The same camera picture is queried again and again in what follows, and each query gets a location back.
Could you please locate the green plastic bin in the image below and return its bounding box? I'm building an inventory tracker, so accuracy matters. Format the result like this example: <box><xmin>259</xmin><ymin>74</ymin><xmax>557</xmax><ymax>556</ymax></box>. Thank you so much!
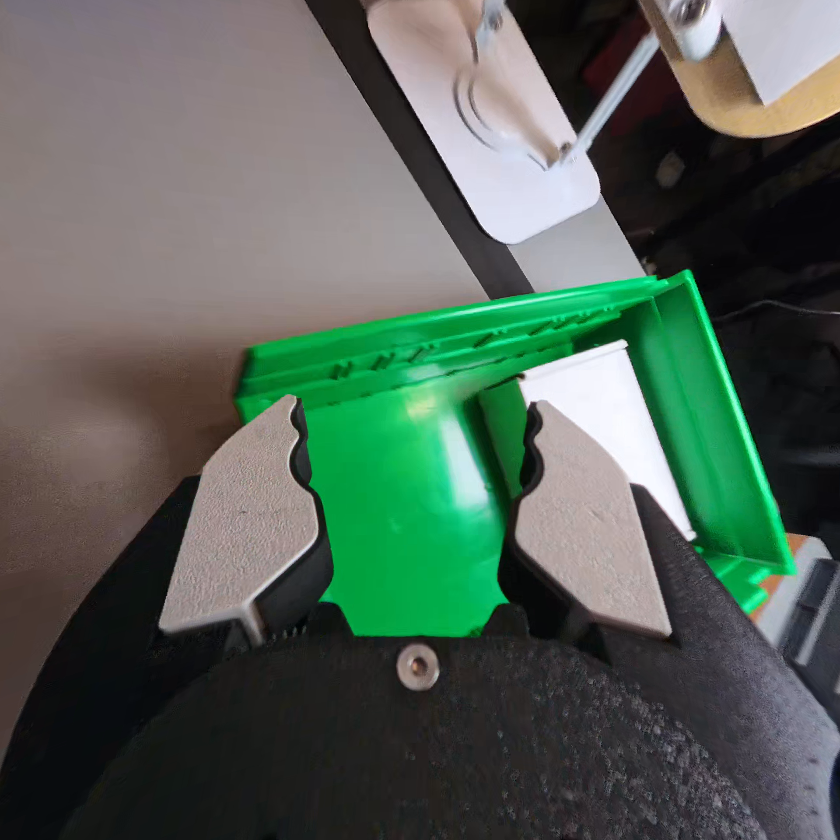
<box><xmin>235</xmin><ymin>269</ymin><xmax>796</xmax><ymax>639</ymax></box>

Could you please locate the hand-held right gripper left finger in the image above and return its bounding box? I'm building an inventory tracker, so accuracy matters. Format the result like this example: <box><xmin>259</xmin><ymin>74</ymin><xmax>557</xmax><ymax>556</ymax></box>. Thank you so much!
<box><xmin>159</xmin><ymin>394</ymin><xmax>335</xmax><ymax>648</ymax></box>

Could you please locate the white cardboard mailer box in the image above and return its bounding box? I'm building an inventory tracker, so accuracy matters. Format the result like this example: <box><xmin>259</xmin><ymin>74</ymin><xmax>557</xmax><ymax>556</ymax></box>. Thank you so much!
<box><xmin>518</xmin><ymin>340</ymin><xmax>698</xmax><ymax>542</ymax></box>

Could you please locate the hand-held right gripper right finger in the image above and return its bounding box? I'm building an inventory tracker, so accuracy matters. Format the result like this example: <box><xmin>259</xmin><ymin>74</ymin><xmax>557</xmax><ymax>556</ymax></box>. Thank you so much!
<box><xmin>497</xmin><ymin>400</ymin><xmax>674</xmax><ymax>641</ymax></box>

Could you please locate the grey desk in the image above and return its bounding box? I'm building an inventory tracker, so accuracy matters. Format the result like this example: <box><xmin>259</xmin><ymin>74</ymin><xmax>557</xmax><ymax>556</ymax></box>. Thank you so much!
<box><xmin>0</xmin><ymin>0</ymin><xmax>647</xmax><ymax>756</ymax></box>

